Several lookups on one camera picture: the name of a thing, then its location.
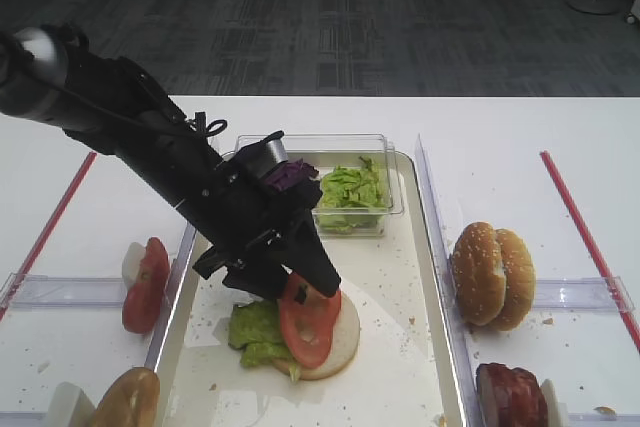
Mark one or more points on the purple cabbage shreds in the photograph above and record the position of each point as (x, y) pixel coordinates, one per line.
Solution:
(291, 174)

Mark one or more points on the clear rail track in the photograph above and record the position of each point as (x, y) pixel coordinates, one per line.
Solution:
(598, 419)
(26, 291)
(594, 295)
(21, 419)

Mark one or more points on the bottom bun halves left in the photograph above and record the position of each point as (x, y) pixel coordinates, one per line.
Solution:
(131, 400)

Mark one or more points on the clear rail track lower right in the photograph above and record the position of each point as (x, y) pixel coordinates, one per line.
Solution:
(598, 419)

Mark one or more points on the clear plastic container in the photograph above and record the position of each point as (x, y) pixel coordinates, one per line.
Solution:
(326, 151)

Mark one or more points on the white pusher block patties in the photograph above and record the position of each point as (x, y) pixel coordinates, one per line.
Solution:
(557, 412)

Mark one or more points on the red plastic rod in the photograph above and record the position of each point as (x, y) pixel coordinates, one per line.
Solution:
(627, 317)
(47, 219)

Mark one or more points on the green lettuce in container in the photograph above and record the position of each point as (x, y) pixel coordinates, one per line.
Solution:
(353, 199)

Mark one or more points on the brown meat patties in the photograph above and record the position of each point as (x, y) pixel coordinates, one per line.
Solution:
(510, 397)

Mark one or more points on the red plastic rod left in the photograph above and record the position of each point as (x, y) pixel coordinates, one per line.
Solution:
(47, 219)

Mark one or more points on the white pusher block tomato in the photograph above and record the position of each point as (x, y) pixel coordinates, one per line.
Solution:
(131, 263)

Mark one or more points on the clear rail track upper right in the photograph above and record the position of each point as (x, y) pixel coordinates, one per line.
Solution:
(594, 295)

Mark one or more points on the clear rail track lower left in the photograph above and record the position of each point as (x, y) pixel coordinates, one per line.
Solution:
(21, 419)

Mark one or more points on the sesame bun top outer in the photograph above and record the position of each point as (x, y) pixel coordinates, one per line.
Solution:
(520, 281)

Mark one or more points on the red plastic rod right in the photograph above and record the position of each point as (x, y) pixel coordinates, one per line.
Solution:
(627, 317)

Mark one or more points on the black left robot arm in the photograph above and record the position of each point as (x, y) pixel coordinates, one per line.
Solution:
(113, 106)

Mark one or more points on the lettuce leaf on bun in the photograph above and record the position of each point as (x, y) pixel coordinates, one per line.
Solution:
(254, 331)

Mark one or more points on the bottom bun on tray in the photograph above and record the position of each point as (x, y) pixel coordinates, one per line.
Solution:
(346, 338)

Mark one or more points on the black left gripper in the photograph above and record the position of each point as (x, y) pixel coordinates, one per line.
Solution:
(256, 232)

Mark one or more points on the sesame bun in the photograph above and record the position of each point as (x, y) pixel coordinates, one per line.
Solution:
(520, 281)
(478, 274)

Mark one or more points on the clear rail track upper left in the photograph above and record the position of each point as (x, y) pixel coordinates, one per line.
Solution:
(26, 291)

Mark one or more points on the sesame bun top inner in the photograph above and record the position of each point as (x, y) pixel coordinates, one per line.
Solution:
(478, 274)

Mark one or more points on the white metal tray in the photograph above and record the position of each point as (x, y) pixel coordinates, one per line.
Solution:
(389, 341)

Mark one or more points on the clear long rail right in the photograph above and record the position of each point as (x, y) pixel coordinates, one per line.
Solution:
(466, 404)

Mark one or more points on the remaining tomato slice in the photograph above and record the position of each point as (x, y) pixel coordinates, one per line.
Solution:
(143, 302)

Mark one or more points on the white pusher block bun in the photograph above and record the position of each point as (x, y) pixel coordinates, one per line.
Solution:
(69, 407)

